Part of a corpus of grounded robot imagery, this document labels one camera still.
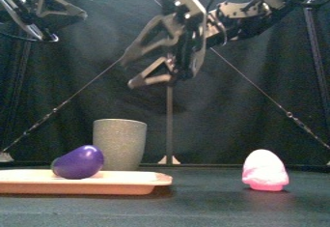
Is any diagonal brace wire with turnbuckle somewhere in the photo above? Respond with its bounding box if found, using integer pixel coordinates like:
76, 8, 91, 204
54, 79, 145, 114
0, 57, 127, 154
128, 0, 330, 151

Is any pink rectangular plate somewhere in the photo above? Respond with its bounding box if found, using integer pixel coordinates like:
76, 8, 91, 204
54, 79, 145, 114
0, 168, 173, 196

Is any black frame upright post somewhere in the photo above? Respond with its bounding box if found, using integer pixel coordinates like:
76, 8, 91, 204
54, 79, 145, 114
302, 0, 330, 128

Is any thin metal frame post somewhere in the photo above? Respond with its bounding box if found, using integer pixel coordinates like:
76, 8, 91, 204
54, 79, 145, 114
157, 78, 181, 166

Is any pink and white toy mushroom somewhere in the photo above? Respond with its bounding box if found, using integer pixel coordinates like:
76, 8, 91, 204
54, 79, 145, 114
240, 149, 290, 192

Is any grey speckled cup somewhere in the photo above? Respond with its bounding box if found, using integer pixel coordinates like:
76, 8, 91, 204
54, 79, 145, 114
92, 118, 148, 172

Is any purple toy eggplant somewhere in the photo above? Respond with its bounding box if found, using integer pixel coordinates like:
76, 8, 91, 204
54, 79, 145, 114
50, 144, 105, 180

